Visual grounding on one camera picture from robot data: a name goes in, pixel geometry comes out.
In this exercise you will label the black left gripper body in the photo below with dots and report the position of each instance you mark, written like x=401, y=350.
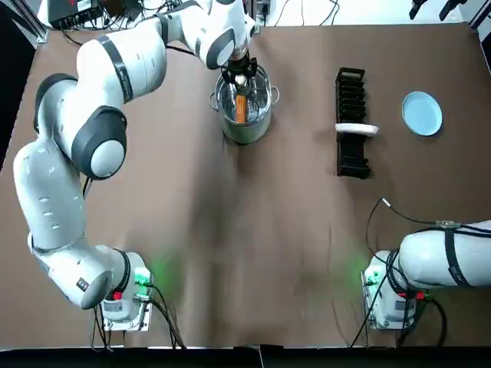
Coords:
x=241, y=64

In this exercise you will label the white plate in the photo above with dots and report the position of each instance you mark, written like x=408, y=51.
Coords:
x=356, y=129

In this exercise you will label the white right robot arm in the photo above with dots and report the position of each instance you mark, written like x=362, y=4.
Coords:
x=422, y=260

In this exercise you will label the grey steel cooking pot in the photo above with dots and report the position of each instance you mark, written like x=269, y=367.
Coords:
x=245, y=134

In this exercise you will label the glass pot lid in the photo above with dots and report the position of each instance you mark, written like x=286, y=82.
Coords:
x=259, y=103

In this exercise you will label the light blue plate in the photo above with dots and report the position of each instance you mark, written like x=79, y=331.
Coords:
x=422, y=114

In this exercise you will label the black dish rack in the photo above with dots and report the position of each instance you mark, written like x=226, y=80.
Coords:
x=351, y=157

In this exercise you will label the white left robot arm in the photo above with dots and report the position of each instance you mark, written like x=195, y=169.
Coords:
x=50, y=199

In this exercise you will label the orange corn cob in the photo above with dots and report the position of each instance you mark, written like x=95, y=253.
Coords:
x=240, y=111

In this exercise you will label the black box with red logo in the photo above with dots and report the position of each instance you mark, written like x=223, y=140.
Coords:
x=73, y=13

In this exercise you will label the aluminium profile post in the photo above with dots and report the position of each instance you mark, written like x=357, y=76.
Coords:
x=36, y=27
x=481, y=15

